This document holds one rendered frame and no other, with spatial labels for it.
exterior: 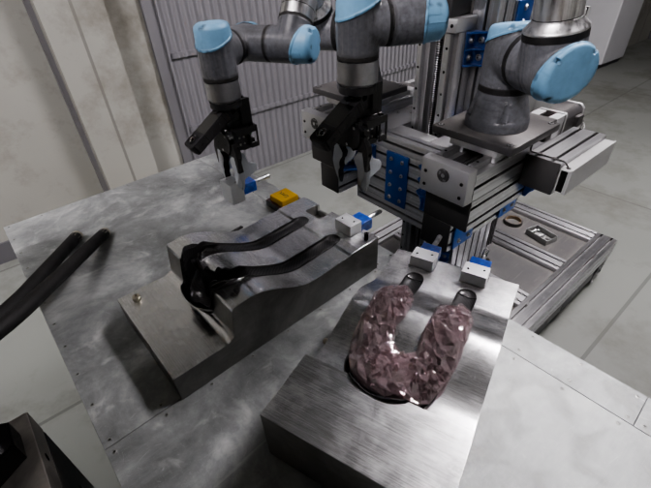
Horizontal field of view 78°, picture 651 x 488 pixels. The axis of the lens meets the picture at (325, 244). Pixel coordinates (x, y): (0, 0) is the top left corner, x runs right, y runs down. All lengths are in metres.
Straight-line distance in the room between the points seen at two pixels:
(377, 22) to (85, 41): 2.00
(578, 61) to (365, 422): 0.73
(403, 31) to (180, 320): 0.65
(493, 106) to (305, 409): 0.79
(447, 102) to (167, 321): 0.95
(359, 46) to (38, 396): 1.82
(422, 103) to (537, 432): 0.94
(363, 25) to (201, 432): 0.71
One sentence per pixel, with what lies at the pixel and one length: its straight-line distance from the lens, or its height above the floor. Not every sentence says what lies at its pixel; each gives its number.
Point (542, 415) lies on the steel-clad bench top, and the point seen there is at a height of 0.80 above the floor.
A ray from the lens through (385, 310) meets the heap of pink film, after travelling 0.70.
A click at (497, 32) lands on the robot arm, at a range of 1.04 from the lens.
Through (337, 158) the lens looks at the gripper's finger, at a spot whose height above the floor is 1.06.
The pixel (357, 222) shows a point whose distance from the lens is 0.91.
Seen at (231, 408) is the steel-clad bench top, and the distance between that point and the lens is 0.75.
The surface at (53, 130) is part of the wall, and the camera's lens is 2.77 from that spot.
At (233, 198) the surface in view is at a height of 0.92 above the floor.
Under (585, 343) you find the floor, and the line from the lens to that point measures 2.10.
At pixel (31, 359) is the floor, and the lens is 2.26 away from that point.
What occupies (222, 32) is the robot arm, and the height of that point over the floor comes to 1.29.
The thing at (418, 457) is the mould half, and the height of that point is 0.91.
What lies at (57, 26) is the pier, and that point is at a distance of 2.55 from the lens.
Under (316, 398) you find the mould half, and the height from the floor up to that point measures 0.91.
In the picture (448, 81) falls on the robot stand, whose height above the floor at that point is 1.09.
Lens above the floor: 1.42
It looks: 37 degrees down
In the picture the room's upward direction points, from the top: 3 degrees counter-clockwise
